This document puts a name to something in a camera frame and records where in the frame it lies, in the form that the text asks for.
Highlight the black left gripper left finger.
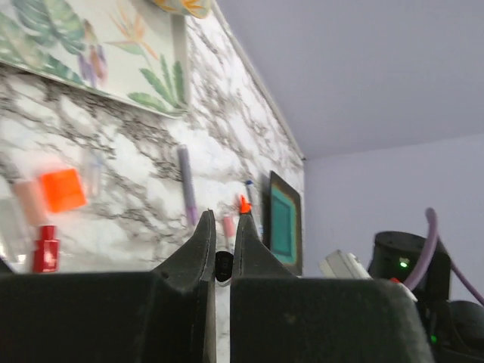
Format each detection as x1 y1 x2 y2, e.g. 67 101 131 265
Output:
1 210 216 362

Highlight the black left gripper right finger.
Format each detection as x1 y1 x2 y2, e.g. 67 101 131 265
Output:
230 215 433 363

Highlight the pink cap white marker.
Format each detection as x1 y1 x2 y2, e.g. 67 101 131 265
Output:
222 216 236 250

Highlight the black orange highlighter body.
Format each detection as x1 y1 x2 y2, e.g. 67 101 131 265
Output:
239 194 252 215

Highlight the blue tip thin pen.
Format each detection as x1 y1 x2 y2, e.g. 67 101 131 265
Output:
246 180 263 235

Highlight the orange highlighter cap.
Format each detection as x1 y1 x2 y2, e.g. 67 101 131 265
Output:
39 168 87 213

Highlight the grey purple marker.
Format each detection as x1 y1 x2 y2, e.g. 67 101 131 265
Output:
177 145 198 227

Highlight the peach marker cap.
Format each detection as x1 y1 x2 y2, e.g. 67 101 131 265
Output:
14 181 48 226

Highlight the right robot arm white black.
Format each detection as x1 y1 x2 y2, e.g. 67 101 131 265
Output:
368 231 483 362

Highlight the clear plastic pen cap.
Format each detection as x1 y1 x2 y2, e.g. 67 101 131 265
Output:
81 148 104 199

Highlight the black teal square plate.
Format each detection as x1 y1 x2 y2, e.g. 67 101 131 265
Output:
264 171 303 276

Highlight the floral leaf pattern tray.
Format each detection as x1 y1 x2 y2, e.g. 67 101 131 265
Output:
1 0 191 118

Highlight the floral small bowl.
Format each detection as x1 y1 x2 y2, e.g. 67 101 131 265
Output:
152 0 212 19

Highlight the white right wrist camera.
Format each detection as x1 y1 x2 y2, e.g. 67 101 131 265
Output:
319 250 371 279

